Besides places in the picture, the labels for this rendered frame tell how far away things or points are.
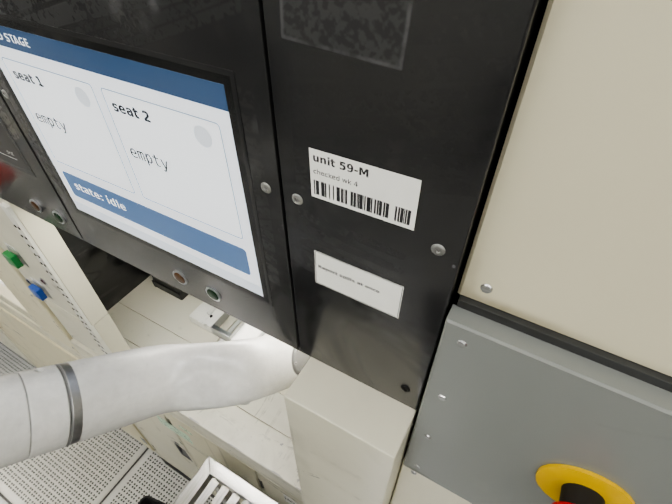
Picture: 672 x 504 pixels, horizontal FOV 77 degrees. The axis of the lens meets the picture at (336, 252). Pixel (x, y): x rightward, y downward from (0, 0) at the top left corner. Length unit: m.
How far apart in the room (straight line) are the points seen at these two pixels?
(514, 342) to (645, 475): 0.13
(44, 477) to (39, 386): 1.67
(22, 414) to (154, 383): 0.13
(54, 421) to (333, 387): 0.28
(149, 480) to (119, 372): 1.47
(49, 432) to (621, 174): 0.52
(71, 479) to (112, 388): 1.60
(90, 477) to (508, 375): 1.92
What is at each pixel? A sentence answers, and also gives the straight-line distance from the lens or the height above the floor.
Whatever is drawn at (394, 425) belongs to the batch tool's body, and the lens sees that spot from 0.43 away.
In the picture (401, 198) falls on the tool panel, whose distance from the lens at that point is 0.26.
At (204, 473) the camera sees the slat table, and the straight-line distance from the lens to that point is 1.12.
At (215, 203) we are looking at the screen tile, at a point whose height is 1.57.
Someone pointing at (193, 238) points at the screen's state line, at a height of 1.51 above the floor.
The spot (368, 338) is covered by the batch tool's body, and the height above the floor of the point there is 1.48.
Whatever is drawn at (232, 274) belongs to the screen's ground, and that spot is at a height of 1.48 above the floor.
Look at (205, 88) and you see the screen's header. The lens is 0.31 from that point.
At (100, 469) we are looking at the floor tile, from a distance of 2.11.
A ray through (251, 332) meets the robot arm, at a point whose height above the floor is 1.26.
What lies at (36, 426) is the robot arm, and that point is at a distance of 0.54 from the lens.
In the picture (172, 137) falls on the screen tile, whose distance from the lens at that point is 0.36.
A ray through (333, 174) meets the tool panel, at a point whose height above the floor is 1.64.
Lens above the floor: 1.79
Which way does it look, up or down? 44 degrees down
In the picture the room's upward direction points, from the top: straight up
